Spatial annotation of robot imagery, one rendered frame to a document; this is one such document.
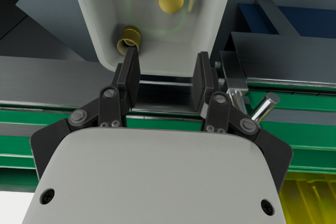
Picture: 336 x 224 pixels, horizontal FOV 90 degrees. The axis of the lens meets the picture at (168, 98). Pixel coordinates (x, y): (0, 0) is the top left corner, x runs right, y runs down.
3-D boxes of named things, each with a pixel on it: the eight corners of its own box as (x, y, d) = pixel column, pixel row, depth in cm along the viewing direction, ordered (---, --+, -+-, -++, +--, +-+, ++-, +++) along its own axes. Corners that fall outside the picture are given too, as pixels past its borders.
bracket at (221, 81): (202, 88, 35) (206, 117, 30) (215, 49, 27) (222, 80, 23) (219, 89, 35) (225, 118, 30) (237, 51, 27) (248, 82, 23)
